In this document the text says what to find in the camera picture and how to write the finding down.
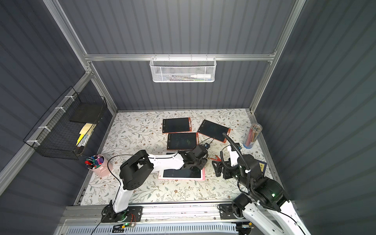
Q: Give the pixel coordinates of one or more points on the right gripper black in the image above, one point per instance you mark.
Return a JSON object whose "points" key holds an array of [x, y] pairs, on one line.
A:
{"points": [[228, 169]]}

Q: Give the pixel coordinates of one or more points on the red tablet back right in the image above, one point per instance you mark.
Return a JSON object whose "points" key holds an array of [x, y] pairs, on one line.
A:
{"points": [[213, 130]]}

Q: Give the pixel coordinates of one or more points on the pink white writing tablet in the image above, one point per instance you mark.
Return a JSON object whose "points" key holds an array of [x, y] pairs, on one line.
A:
{"points": [[182, 174]]}

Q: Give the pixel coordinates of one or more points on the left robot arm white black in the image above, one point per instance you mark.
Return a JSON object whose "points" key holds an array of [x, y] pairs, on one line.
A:
{"points": [[137, 169]]}

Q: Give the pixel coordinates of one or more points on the red tablet back left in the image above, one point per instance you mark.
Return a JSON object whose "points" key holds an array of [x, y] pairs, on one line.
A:
{"points": [[177, 125]]}

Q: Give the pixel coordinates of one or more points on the yellow sticky notes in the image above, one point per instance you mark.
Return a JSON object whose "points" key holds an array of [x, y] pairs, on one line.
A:
{"points": [[85, 129]]}

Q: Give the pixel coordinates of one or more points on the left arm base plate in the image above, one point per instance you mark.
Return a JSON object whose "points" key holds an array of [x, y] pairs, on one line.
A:
{"points": [[131, 214]]}

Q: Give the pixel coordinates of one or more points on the pink cup of markers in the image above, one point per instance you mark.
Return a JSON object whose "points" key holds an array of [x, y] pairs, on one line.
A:
{"points": [[99, 165]]}

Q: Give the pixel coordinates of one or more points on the black wire wall basket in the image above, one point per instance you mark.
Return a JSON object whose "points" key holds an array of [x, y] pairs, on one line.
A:
{"points": [[56, 137]]}

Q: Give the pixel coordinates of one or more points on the red tablet middle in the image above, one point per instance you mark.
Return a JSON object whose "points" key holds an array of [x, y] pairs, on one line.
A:
{"points": [[182, 141]]}

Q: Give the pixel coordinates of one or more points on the red stylus upper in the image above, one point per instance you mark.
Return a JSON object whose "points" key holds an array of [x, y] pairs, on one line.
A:
{"points": [[215, 158]]}

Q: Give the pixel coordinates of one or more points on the red tablet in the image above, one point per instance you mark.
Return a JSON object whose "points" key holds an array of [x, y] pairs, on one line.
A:
{"points": [[213, 130], [182, 141], [177, 125]]}

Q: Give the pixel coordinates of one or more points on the white wire mesh basket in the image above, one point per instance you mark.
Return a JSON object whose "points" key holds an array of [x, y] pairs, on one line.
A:
{"points": [[171, 69]]}

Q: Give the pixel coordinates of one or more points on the clear tube of colour pencils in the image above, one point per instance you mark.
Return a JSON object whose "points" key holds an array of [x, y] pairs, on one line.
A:
{"points": [[252, 135]]}

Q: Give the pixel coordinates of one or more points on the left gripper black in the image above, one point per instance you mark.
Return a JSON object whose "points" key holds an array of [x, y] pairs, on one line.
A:
{"points": [[198, 154]]}

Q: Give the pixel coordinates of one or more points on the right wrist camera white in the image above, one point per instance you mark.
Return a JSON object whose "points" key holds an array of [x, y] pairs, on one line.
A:
{"points": [[233, 156]]}

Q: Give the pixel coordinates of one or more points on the black notebook in basket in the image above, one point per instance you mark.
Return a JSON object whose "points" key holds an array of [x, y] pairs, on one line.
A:
{"points": [[86, 113]]}

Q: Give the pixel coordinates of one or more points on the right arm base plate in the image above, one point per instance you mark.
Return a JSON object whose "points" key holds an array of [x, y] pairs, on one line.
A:
{"points": [[229, 211]]}

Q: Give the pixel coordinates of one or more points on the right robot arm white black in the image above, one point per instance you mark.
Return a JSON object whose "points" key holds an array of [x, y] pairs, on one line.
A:
{"points": [[264, 202]]}

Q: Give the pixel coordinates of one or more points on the white marker in basket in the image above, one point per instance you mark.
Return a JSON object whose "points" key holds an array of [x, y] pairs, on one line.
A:
{"points": [[201, 76]]}

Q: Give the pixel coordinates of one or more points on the dark blue book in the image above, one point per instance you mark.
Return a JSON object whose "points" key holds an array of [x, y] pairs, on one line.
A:
{"points": [[263, 166]]}

